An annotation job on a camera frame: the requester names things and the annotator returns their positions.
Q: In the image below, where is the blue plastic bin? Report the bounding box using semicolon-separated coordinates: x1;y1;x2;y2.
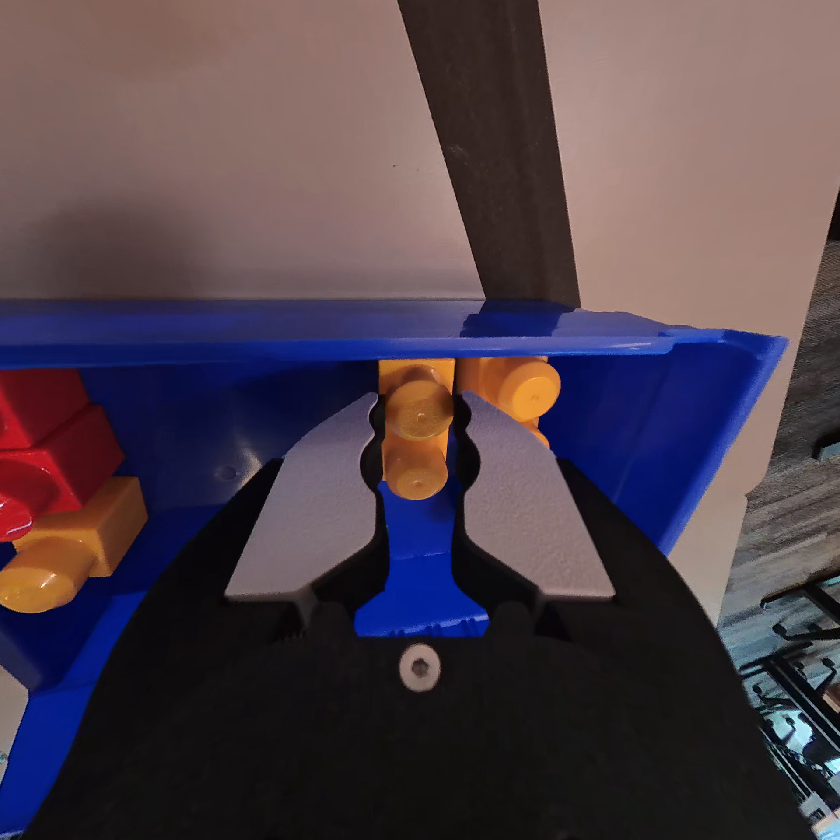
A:
0;298;790;836

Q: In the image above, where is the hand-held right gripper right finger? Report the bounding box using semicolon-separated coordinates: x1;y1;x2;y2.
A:
453;390;616;627

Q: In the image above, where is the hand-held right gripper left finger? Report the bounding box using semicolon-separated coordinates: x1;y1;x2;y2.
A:
224;392;388;627

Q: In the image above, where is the black office chair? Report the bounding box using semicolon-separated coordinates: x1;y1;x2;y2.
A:
722;570;840;829

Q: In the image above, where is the orange mega block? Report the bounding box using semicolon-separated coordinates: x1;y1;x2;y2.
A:
0;477;149;615
378;359;456;501
455;357;563;448

